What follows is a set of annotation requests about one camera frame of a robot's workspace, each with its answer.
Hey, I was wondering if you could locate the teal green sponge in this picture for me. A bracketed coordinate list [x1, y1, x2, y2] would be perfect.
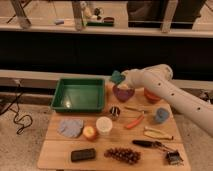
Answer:
[110, 70, 125, 85]

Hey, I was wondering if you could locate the red bowl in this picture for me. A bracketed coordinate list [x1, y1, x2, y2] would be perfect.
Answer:
[144, 89, 161, 103]

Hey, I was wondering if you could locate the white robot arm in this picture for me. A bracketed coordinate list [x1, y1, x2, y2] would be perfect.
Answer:
[123, 64, 213, 137]

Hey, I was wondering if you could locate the purple bowl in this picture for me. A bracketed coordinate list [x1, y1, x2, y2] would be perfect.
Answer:
[112, 84, 135, 102]

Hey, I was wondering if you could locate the thin metal spoon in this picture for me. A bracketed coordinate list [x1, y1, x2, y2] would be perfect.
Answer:
[124, 106, 149, 113]

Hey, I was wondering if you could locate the small metal cup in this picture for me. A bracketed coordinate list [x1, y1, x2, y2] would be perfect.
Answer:
[110, 106, 120, 121]

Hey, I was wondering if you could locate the green plastic tray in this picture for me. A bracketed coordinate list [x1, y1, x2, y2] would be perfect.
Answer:
[51, 78, 105, 113]

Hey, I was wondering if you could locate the white round cup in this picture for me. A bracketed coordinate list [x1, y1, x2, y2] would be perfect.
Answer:
[96, 117, 113, 135]

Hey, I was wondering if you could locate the blue plush toy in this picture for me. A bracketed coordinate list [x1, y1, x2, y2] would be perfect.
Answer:
[154, 108, 170, 124]

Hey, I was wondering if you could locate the yellow banana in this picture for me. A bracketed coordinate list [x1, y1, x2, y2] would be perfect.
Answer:
[144, 126, 174, 140]

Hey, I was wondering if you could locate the red yellow apple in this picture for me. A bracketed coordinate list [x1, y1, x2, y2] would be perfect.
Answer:
[83, 126, 97, 141]

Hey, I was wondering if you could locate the blue folded cloth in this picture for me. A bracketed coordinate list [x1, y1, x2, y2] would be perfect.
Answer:
[57, 119, 84, 138]

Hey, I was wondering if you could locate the bunch of dark grapes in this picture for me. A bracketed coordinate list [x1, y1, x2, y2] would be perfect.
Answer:
[104, 148, 141, 165]

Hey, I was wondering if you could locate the black rectangular block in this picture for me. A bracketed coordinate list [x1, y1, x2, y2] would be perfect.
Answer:
[71, 148, 96, 162]

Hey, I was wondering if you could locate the black binder clip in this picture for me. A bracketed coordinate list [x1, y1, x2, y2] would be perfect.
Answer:
[166, 151, 183, 165]

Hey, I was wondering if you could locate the black handled knife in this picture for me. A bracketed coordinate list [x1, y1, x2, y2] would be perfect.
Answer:
[132, 140, 173, 151]

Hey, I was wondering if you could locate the black cable on floor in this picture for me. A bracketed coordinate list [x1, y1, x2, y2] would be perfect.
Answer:
[0, 81, 34, 136]

